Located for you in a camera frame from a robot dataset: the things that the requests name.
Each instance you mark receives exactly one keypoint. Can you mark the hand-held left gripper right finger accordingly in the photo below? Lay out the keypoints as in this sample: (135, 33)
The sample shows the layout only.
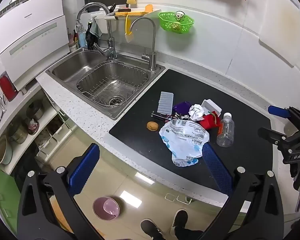
(216, 167)

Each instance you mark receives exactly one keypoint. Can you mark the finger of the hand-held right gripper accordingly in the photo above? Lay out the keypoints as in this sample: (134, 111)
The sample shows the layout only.
(270, 133)
(278, 111)

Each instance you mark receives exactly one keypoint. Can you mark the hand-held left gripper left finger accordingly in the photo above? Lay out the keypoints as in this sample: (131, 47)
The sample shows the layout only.
(83, 167)

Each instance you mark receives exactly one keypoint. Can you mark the clear plastic bottle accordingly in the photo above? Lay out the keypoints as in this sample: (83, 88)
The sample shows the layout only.
(225, 132)

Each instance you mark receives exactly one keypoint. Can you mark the white blue plastic bag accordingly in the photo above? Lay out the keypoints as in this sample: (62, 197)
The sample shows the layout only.
(182, 140)

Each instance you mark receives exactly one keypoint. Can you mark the pink waste bin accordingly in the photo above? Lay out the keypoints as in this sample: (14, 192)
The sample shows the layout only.
(106, 208)

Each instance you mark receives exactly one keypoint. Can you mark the white paper ball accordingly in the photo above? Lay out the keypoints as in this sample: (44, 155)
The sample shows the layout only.
(196, 112)

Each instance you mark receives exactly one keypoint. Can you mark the white plastic box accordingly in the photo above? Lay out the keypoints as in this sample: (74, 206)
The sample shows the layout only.
(211, 105)

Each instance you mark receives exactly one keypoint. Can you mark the purple wrapper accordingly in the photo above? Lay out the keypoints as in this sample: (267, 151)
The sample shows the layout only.
(181, 107)

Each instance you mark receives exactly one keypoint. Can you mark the dark snack wrapper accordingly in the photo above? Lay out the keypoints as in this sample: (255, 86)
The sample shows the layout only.
(162, 116)

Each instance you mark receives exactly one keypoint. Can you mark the round brown cookie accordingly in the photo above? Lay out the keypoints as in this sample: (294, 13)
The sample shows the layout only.
(152, 126)

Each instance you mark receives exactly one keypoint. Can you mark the clear ribbed plastic lid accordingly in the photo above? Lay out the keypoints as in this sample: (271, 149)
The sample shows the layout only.
(165, 103)

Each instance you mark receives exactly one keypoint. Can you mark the white storage bins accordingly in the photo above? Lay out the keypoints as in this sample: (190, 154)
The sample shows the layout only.
(53, 137)

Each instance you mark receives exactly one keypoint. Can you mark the black garbage bag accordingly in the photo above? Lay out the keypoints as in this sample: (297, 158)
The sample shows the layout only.
(27, 175)

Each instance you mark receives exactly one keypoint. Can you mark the black counter mat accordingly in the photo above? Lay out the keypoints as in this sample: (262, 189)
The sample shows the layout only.
(140, 146)

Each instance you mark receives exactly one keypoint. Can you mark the person's dark shoe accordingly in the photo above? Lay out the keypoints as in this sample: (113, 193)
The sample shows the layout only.
(179, 220)
(150, 228)

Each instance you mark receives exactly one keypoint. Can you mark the person's dark trouser leg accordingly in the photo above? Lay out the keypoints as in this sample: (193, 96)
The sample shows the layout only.
(187, 233)

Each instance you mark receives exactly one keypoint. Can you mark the steel pot with lid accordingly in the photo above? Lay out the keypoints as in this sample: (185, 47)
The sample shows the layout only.
(17, 133)

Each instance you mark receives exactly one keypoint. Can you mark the dark lidded pot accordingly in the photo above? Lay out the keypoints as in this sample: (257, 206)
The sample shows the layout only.
(35, 110)

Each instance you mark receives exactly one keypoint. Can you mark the white cutting board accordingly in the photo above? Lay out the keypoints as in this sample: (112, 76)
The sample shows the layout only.
(282, 35)

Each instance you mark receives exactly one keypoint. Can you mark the pale green bowl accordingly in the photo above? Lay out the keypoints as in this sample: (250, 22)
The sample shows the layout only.
(3, 151)

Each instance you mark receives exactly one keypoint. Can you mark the green cabinet door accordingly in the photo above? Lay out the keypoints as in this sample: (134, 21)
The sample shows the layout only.
(2, 197)

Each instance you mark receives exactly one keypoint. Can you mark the stainless steel sink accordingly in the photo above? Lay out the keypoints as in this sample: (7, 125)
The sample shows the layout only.
(72, 65)

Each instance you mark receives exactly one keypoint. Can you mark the red kettle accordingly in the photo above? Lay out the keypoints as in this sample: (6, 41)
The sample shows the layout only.
(7, 86)

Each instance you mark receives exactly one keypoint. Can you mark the tall chrome faucet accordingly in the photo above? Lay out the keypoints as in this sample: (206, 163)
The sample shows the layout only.
(111, 45)

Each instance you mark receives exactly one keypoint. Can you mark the small utensil cup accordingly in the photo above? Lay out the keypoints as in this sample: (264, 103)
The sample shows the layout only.
(72, 42)

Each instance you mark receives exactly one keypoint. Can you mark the black hanging cloth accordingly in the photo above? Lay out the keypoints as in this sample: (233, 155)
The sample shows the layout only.
(90, 41)

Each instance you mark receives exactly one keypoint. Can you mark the slim gooseneck faucet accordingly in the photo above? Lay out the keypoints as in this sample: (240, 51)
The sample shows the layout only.
(153, 57)

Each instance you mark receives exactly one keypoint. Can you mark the blue plastic bottle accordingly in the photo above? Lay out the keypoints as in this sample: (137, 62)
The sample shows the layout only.
(82, 40)

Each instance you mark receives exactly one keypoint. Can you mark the white suction hook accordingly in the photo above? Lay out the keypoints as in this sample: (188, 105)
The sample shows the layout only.
(179, 15)

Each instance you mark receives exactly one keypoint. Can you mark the grey hanging rag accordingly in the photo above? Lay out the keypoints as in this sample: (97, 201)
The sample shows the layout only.
(96, 28)

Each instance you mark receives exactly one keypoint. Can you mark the white countertop dishwasher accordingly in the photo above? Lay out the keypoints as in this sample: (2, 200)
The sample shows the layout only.
(27, 37)

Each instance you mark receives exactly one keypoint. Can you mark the green plastic basket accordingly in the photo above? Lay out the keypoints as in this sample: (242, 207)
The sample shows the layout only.
(166, 22)

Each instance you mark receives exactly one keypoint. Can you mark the white hanging cup holder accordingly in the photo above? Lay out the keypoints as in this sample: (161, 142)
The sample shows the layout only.
(101, 23)

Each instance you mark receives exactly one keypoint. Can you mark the orange dish sponge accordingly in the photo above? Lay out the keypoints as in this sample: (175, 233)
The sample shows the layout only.
(122, 11)

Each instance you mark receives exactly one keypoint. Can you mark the white sink rack tray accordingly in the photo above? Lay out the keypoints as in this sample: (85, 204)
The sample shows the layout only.
(140, 14)

